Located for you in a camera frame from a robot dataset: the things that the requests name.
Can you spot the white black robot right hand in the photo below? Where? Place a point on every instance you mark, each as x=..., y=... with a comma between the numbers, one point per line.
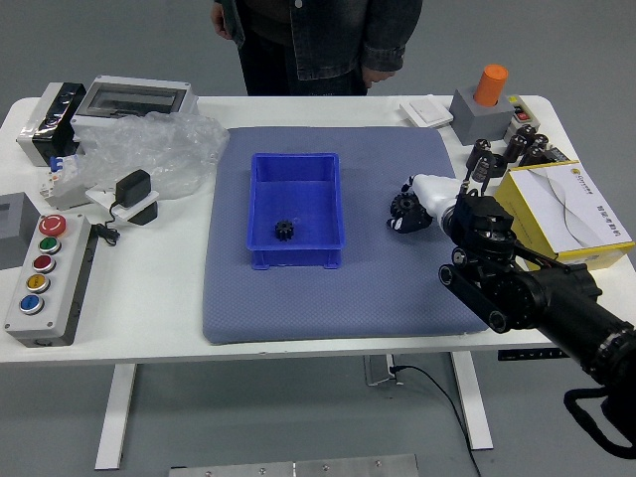
x=437, y=191

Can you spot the person's right hand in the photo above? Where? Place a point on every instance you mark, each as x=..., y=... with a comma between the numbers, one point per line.
x=217, y=21

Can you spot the grey square box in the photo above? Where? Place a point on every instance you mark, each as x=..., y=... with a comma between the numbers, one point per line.
x=15, y=228

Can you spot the black desk height controller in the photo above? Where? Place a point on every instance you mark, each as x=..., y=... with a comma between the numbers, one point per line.
x=526, y=355

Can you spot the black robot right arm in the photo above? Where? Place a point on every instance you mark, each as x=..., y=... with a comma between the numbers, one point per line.
x=517, y=293

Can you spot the white table leg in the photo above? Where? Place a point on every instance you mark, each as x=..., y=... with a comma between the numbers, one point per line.
x=115, y=417
x=472, y=402

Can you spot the big black gear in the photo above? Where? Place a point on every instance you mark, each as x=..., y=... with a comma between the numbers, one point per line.
x=403, y=204

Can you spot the white switch box red button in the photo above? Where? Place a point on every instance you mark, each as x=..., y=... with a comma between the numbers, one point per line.
x=520, y=113

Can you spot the grey under-desk control box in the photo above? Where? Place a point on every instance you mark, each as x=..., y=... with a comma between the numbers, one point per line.
x=380, y=370

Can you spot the clear plastic bag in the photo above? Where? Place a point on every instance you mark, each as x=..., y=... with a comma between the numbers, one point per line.
x=159, y=149

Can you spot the grey-blue mat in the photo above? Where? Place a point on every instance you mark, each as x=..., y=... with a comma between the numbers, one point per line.
x=348, y=298

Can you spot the blue plastic box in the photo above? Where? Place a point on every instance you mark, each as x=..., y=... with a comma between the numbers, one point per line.
x=298, y=189

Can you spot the white wall switch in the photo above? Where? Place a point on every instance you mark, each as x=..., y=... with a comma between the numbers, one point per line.
x=427, y=111

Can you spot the orange cylinder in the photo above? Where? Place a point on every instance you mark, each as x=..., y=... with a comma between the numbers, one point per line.
x=491, y=82

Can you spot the black and white enclosure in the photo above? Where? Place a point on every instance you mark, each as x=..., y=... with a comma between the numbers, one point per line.
x=49, y=124

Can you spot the black power adapter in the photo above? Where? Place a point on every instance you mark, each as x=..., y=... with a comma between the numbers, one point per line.
x=131, y=188

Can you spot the yellow white cardboard box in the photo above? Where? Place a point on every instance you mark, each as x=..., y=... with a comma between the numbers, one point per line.
x=571, y=208

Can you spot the small black gear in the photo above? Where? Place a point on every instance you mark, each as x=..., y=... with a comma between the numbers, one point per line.
x=285, y=231

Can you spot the person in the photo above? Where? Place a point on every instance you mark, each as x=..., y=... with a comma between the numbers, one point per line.
x=323, y=40

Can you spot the grey distribution box clear lid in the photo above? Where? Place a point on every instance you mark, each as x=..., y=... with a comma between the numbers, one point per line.
x=134, y=99

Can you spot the grey five-button control box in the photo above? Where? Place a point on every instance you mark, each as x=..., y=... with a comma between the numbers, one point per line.
x=45, y=278

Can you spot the grey metal plate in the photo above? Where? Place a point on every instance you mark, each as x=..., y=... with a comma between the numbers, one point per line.
x=293, y=467

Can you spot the black capacitor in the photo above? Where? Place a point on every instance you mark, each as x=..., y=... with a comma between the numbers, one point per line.
x=481, y=168
x=478, y=149
x=540, y=140
x=514, y=146
x=525, y=131
x=530, y=155

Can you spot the white circuit breaker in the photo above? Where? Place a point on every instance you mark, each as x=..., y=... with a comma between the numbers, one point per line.
x=62, y=184

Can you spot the small black module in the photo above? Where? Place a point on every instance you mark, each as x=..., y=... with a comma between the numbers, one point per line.
x=556, y=155

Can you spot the white adapter stand plate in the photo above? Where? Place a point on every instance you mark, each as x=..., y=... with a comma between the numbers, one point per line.
x=126, y=211

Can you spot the person's left hand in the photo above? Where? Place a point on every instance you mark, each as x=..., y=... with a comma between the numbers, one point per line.
x=376, y=74

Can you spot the grey block holder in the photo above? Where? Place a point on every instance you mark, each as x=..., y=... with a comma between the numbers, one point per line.
x=484, y=119

